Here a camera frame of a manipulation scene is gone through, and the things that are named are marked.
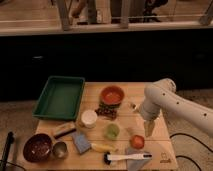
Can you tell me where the grey cloth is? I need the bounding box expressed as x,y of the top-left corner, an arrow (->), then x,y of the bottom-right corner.
125,147 -> 152,171

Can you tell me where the red apple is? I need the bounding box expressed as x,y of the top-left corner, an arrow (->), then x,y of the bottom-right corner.
130,135 -> 145,149

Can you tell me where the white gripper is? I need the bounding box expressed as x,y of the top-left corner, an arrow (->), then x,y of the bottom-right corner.
138,99 -> 160,137

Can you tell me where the green plastic tray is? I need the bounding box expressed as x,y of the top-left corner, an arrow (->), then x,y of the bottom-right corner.
33,76 -> 85,121

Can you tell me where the green plastic cup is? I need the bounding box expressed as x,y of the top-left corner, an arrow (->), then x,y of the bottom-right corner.
104,124 -> 120,140

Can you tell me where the dark red bowl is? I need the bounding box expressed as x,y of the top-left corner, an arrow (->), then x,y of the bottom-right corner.
23,133 -> 52,163

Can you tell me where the wooden block eraser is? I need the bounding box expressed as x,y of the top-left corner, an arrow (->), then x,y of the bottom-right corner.
52,122 -> 76,139

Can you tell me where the dark grape bunch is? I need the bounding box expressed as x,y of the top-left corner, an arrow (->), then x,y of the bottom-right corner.
95,107 -> 117,120

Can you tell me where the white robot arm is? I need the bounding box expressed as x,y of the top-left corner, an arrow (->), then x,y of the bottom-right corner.
138,78 -> 213,137

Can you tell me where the black cable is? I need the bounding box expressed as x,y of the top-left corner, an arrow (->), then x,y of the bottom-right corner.
169,132 -> 213,171

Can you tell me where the yellow banana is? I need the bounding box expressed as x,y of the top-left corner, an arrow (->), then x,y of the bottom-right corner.
91,143 -> 118,152

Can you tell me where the black pole stand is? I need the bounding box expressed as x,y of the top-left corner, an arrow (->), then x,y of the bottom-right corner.
0,132 -> 14,171

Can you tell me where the orange bowl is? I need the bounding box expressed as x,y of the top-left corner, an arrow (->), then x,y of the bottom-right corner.
100,85 -> 125,105

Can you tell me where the small metal cup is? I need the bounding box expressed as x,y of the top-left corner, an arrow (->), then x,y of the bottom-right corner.
52,141 -> 68,159

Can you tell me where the blue sponge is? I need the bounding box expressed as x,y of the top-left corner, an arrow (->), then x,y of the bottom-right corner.
72,132 -> 91,154

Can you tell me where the white paper cup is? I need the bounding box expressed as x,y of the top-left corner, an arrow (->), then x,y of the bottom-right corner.
81,110 -> 98,128

